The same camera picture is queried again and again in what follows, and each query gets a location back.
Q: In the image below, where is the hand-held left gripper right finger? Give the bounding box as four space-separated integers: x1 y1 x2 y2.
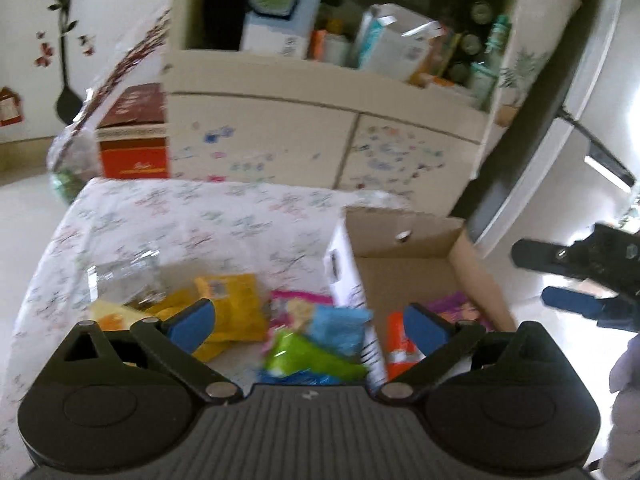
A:
377 304 566 403

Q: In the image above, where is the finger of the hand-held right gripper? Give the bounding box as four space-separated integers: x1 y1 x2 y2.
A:
541 286 621 327
511 239 583 277

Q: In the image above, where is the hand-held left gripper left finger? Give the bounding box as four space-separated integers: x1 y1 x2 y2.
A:
55 299 243 405

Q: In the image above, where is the yellow snack packet with barcode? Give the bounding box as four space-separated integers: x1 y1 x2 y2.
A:
194 272 269 346

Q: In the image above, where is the white and brown cardboard box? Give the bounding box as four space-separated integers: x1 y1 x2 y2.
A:
325 205 518 386

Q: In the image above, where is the blue snack packet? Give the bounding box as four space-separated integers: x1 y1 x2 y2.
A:
305 304 375 361

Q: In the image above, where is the pink snack packet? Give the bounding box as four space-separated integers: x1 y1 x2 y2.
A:
270 289 335 331

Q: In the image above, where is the green snack packet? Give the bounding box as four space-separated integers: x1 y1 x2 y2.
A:
262 330 368 381

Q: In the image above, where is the orange snack packet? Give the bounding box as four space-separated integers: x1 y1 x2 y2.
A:
385 310 426 383

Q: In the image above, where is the purple snack packet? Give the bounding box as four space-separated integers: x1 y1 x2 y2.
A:
430 292 493 331

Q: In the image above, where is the white glossy door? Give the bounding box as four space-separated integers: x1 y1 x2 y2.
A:
470 0 640 256

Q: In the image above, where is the clear plastic bag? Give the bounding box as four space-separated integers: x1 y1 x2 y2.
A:
85 245 166 311

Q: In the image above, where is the floral tablecloth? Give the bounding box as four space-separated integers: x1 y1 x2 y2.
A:
0 177 416 480

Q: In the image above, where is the red cardboard box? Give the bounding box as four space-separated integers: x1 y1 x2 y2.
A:
95 82 171 181

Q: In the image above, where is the teal bottle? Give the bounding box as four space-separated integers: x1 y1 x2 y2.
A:
467 12 513 106

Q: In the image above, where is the cream cabinet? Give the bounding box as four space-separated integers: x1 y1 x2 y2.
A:
160 0 583 206

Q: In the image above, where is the plastic bag of greens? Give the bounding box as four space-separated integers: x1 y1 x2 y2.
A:
46 85 103 206

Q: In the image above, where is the white and teal box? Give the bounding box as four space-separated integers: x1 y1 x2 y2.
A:
355 2 448 83

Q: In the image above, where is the bundle of red branches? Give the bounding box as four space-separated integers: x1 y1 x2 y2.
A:
75 7 173 131

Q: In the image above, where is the blue white carton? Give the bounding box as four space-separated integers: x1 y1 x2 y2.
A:
239 0 325 60

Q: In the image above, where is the black post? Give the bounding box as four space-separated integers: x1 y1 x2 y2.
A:
465 0 616 233

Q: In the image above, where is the red house wall decal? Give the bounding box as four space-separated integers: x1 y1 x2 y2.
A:
0 86 25 128

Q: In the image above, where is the black vase wall decal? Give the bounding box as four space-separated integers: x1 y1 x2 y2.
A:
37 0 81 126

